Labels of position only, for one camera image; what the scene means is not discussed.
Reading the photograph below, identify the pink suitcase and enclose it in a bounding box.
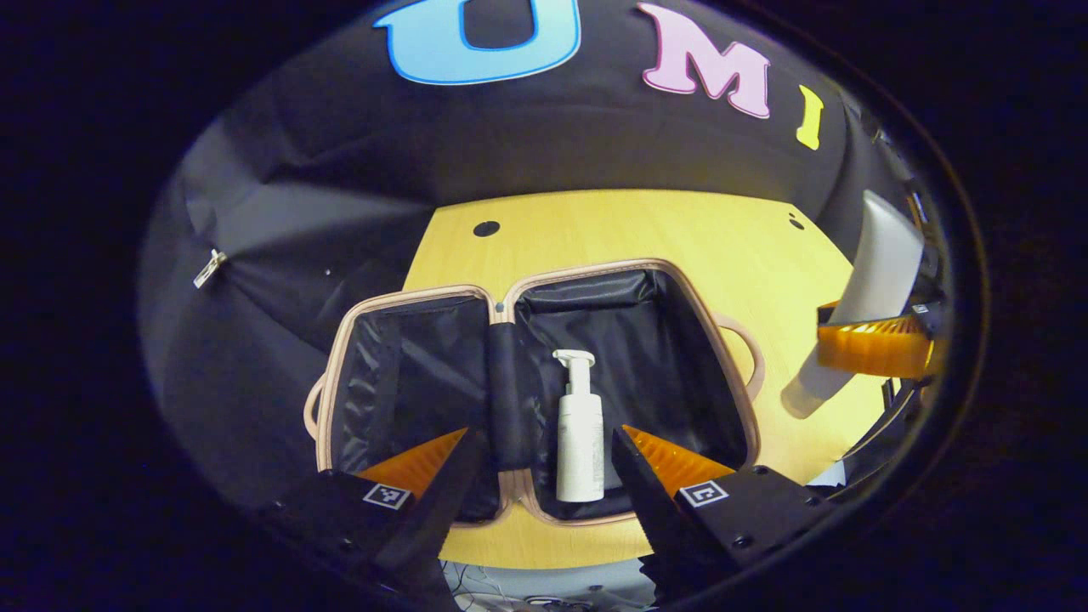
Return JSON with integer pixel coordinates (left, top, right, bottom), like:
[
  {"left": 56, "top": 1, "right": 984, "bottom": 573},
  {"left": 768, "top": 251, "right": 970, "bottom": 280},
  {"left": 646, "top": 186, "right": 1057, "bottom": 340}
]
[{"left": 303, "top": 258, "right": 767, "bottom": 529}]

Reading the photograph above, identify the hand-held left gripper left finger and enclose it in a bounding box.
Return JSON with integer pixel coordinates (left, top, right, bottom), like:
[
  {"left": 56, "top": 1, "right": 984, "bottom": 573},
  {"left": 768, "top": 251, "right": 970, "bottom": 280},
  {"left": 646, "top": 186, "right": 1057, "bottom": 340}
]
[{"left": 262, "top": 427, "right": 491, "bottom": 611}]

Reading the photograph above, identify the white squeeze tube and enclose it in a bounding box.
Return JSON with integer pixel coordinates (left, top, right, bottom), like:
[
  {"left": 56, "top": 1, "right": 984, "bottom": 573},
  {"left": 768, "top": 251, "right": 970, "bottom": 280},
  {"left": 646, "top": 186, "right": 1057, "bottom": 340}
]
[{"left": 780, "top": 190, "right": 926, "bottom": 419}]

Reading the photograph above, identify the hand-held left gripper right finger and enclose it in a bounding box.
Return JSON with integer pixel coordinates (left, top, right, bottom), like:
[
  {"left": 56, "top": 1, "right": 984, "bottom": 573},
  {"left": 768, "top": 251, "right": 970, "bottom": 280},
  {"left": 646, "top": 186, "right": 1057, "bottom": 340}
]
[{"left": 612, "top": 424, "right": 840, "bottom": 608}]

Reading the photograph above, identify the silver clip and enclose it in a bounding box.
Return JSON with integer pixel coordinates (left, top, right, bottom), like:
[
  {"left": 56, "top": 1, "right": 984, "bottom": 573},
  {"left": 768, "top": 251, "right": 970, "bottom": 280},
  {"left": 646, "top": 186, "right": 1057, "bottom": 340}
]
[{"left": 193, "top": 249, "right": 229, "bottom": 290}]

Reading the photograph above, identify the black backdrop cloth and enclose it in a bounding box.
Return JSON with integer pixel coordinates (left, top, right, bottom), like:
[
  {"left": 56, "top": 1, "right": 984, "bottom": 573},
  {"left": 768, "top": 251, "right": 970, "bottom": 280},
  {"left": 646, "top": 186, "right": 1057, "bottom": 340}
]
[{"left": 140, "top": 0, "right": 927, "bottom": 528}]

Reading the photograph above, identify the white pump bottle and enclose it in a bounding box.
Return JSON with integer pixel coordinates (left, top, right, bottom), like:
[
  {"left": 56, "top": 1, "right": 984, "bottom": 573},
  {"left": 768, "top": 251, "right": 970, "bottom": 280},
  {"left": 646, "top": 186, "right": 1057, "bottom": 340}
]
[{"left": 552, "top": 349, "right": 606, "bottom": 503}]

